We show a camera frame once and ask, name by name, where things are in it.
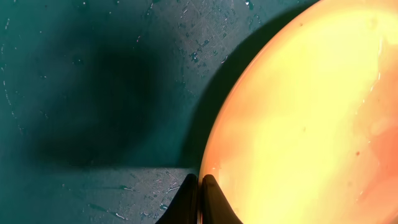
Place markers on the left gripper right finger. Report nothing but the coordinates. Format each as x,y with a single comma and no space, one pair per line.
214,205

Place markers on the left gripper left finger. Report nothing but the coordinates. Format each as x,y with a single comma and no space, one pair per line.
183,208

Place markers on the yellow plate with stain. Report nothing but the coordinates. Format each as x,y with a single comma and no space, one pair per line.
308,134

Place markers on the teal plastic tray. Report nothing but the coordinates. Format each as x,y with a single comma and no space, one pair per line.
106,106

